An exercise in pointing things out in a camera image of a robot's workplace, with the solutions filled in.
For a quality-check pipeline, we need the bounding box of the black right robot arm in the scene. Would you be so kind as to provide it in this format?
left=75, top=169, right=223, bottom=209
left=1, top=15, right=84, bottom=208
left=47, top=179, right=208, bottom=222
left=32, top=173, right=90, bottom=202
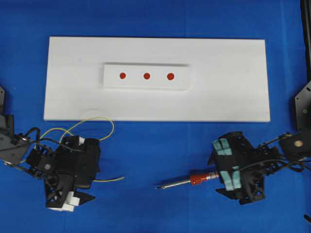
left=159, top=130, right=311, bottom=205

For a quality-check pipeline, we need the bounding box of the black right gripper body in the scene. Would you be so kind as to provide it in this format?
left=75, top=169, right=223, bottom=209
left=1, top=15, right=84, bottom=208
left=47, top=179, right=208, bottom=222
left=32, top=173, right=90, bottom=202
left=208, top=132, right=283, bottom=205

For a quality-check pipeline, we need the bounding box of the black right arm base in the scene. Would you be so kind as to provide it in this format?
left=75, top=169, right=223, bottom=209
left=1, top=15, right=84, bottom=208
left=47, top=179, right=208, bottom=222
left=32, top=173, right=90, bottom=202
left=294, top=82, right=311, bottom=131

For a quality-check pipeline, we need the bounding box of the black left camera cable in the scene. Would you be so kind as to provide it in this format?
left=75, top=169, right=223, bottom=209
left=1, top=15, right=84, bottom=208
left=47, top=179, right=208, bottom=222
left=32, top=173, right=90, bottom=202
left=23, top=127, right=85, bottom=153

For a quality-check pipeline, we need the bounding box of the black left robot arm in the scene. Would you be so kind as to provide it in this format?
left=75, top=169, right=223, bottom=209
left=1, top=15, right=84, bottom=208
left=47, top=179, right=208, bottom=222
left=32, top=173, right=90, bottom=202
left=0, top=115, right=101, bottom=212

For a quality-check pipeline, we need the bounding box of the blue table mat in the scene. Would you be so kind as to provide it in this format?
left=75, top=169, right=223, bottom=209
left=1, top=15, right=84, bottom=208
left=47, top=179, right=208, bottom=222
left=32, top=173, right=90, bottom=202
left=0, top=0, right=311, bottom=233

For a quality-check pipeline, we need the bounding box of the red soldering iron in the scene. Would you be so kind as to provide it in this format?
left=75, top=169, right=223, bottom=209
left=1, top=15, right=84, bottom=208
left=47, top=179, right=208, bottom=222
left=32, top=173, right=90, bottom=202
left=155, top=171, right=219, bottom=189

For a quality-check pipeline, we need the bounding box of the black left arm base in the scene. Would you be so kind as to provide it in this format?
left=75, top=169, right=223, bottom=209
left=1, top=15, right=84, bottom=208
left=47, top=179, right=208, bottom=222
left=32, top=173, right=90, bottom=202
left=0, top=86, right=5, bottom=115

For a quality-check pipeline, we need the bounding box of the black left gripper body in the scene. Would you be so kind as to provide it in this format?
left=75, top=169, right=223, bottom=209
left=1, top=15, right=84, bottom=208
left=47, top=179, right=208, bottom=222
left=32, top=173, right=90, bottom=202
left=26, top=136, right=95, bottom=208

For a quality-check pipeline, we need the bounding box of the black right camera cable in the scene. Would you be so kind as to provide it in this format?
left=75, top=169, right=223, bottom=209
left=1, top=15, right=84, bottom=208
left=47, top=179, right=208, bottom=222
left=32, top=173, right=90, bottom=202
left=239, top=155, right=311, bottom=173

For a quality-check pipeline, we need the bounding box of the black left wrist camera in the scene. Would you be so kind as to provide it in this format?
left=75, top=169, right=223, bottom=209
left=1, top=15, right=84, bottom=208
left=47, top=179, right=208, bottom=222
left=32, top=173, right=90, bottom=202
left=74, top=138, right=101, bottom=189

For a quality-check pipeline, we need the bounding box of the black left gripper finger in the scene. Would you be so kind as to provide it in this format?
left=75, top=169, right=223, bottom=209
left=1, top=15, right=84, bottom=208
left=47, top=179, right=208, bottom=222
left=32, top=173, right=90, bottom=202
left=77, top=136, right=85, bottom=145
left=49, top=191, right=80, bottom=212

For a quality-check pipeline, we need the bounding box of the yellow solder wire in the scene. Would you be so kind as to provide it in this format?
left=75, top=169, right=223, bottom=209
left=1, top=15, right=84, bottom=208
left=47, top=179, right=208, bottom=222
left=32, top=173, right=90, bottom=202
left=20, top=117, right=125, bottom=183

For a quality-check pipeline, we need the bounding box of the black camera cable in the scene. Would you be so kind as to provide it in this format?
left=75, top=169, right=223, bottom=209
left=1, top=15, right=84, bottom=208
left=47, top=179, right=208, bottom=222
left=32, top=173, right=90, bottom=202
left=239, top=155, right=311, bottom=173
left=23, top=127, right=85, bottom=153

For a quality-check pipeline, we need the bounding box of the small white raised plate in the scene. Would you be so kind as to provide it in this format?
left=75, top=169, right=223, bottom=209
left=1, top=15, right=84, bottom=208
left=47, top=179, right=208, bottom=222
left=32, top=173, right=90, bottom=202
left=103, top=63, right=191, bottom=90

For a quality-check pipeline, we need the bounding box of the large white board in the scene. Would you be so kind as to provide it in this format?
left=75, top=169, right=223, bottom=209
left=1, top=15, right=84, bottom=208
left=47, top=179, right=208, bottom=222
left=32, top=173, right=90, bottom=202
left=44, top=36, right=270, bottom=122

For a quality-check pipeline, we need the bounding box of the black frame stand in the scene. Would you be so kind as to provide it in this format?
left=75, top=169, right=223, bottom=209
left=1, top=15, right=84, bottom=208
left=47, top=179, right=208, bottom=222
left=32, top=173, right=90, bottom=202
left=300, top=0, right=311, bottom=82

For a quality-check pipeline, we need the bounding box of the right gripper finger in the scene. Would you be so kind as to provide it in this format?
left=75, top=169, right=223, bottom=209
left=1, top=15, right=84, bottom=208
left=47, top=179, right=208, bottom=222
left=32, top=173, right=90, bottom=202
left=212, top=139, right=233, bottom=156
left=220, top=166, right=242, bottom=191

